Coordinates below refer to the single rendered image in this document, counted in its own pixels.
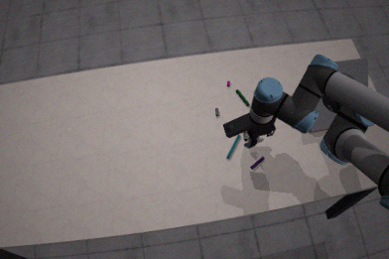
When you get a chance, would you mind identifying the purple rod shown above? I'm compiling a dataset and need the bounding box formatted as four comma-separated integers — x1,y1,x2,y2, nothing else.
251,157,265,170

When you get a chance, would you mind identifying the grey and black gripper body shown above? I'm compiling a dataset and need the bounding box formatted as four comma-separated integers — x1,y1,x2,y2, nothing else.
247,113,276,139

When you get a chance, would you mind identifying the dark green rod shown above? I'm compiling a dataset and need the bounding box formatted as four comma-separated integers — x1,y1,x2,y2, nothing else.
236,89,250,106

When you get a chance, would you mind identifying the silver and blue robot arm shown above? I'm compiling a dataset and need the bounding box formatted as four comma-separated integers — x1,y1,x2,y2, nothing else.
223,55,389,209

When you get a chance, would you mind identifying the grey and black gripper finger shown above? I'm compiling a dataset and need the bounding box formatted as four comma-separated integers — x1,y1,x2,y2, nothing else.
243,131,248,142
246,136,264,147

